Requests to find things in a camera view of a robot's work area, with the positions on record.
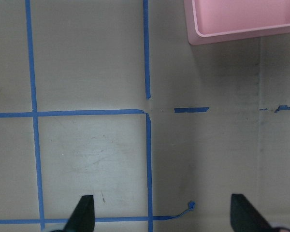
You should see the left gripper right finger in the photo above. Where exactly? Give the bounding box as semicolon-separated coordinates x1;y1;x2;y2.
230;193;290;232

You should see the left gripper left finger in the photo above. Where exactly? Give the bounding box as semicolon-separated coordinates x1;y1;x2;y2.
54;195;95;232

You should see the pink plastic box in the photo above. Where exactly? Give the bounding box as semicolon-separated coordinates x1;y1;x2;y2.
184;0;290;45

